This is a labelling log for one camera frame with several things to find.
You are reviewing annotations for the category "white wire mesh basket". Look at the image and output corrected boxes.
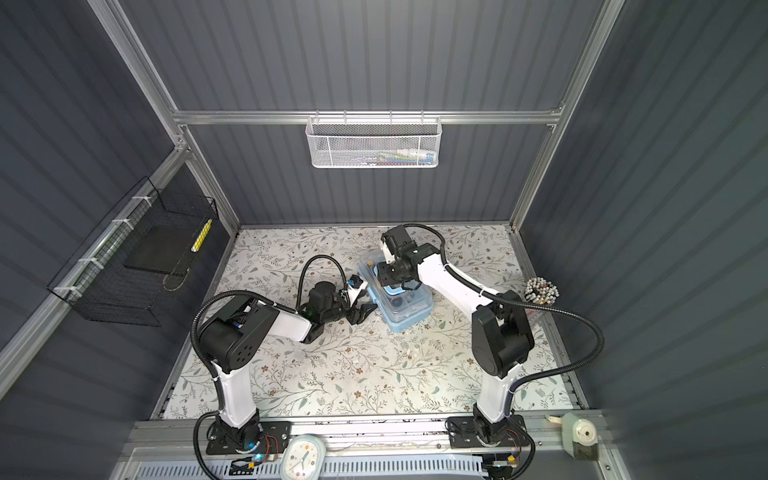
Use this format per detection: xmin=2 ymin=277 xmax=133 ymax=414
xmin=305 ymin=119 xmax=443 ymax=169

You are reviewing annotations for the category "floral table mat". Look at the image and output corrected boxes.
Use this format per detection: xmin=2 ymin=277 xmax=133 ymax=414
xmin=160 ymin=225 xmax=576 ymax=420

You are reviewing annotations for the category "green pencil sharpener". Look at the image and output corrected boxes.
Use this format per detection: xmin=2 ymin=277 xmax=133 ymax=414
xmin=561 ymin=413 xmax=599 ymax=461

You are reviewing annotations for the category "black wire wall basket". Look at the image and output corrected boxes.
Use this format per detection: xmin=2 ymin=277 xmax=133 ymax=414
xmin=48 ymin=181 xmax=218 ymax=327

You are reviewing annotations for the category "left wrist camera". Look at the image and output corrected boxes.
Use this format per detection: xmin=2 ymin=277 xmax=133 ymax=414
xmin=346 ymin=274 xmax=368 ymax=306

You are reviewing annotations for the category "clear cup of markers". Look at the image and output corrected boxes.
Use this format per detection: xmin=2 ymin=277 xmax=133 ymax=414
xmin=523 ymin=277 xmax=559 ymax=306

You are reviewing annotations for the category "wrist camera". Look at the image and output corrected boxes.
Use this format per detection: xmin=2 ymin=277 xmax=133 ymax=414
xmin=346 ymin=274 xmax=368 ymax=306
xmin=380 ymin=243 xmax=396 ymax=264

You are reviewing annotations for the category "white analog clock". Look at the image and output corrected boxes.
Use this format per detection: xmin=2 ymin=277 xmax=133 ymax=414
xmin=279 ymin=434 xmax=327 ymax=480

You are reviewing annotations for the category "light blue plastic tool box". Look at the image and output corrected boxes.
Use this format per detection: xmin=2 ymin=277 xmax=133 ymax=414
xmin=358 ymin=250 xmax=434 ymax=333

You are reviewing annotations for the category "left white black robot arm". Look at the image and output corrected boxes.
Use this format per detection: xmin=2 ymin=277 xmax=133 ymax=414
xmin=190 ymin=274 xmax=377 ymax=453

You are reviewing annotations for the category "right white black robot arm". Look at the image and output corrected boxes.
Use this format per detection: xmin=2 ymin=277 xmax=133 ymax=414
xmin=377 ymin=223 xmax=605 ymax=445

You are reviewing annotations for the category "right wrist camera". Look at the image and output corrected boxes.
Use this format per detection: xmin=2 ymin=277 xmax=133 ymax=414
xmin=380 ymin=243 xmax=396 ymax=264

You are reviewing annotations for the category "yellow marker in black basket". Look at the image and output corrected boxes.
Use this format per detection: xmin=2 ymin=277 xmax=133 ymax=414
xmin=190 ymin=219 xmax=213 ymax=253

